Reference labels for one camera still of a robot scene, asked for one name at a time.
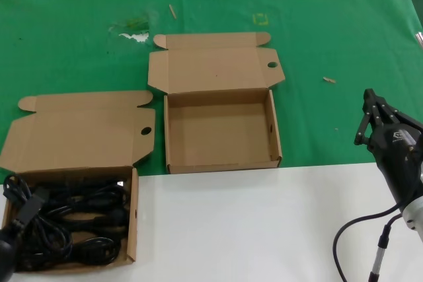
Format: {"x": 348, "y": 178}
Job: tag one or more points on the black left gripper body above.
{"x": 6, "y": 252}

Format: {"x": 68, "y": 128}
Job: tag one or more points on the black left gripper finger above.
{"x": 31, "y": 209}

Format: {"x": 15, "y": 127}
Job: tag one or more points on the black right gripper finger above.
{"x": 393, "y": 115}
{"x": 367, "y": 113}

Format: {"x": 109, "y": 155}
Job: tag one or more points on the green table cloth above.
{"x": 82, "y": 47}

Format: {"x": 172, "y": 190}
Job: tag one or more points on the metal rod ends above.
{"x": 420, "y": 38}

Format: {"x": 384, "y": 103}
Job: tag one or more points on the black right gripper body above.
{"x": 400, "y": 160}

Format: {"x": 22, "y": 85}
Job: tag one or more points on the empty open cardboard box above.
{"x": 215, "y": 123}

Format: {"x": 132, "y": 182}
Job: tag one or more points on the thin wooden sliver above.
{"x": 172, "y": 11}

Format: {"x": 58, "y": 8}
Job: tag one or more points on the small wood chip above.
{"x": 329, "y": 79}

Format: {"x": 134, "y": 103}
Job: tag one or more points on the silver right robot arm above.
{"x": 414, "y": 217}

